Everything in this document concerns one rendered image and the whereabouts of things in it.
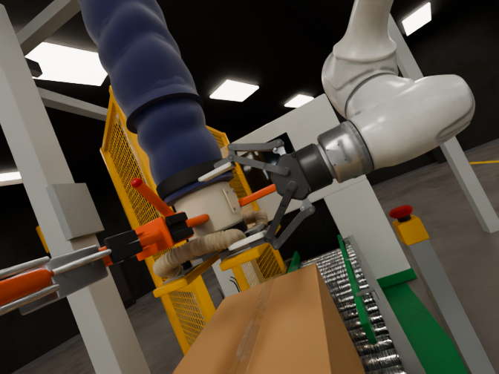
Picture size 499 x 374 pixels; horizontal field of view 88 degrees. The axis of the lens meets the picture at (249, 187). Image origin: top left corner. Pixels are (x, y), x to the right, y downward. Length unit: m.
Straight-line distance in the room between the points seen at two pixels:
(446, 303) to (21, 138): 2.02
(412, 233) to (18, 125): 1.90
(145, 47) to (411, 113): 0.67
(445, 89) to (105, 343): 1.65
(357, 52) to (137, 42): 0.58
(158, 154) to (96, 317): 1.10
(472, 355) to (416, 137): 0.84
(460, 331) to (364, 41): 0.89
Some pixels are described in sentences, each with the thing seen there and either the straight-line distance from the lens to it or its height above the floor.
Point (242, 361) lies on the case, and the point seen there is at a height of 0.95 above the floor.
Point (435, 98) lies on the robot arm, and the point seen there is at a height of 1.27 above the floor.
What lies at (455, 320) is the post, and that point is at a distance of 1.08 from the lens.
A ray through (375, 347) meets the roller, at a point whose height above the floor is 0.53.
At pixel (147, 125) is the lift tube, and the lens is 0.76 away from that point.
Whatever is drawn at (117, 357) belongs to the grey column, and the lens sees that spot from 1.68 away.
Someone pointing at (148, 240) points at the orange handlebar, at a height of 1.26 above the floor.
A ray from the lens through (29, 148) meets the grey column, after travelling 1.82.
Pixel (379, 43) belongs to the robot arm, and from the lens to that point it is 0.51.
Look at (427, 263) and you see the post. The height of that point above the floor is 0.86.
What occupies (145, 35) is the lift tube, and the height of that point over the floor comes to 1.79.
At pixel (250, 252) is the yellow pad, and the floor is 1.15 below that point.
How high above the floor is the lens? 1.24
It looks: 4 degrees up
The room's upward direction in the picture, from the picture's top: 24 degrees counter-clockwise
